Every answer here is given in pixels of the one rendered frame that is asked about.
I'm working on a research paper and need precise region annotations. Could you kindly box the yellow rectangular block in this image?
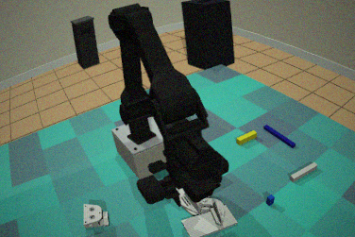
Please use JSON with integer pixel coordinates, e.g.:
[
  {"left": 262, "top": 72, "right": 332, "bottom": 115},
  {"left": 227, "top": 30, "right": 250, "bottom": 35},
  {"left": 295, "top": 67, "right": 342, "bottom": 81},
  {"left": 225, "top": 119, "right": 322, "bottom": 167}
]
[{"left": 236, "top": 130, "right": 257, "bottom": 145}]

